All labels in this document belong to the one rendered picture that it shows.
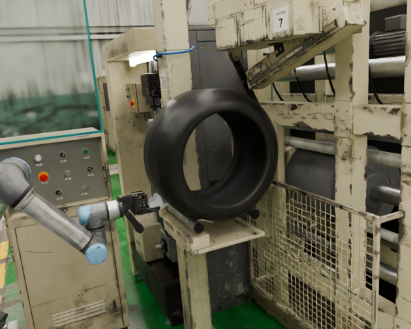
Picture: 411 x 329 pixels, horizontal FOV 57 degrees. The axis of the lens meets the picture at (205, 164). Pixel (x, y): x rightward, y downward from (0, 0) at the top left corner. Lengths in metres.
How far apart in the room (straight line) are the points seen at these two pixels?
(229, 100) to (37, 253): 1.32
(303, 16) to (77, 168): 1.38
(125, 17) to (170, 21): 9.27
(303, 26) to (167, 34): 0.68
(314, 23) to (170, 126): 0.65
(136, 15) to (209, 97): 9.78
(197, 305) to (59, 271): 0.78
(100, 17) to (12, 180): 9.76
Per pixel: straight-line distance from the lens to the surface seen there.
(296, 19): 1.46
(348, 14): 1.49
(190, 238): 1.62
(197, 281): 2.17
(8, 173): 1.41
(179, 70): 1.88
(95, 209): 1.53
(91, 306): 2.42
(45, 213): 1.40
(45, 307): 2.38
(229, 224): 1.90
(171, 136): 1.47
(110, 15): 11.07
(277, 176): 2.16
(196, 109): 1.49
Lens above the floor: 1.51
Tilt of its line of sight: 13 degrees down
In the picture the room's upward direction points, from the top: 4 degrees counter-clockwise
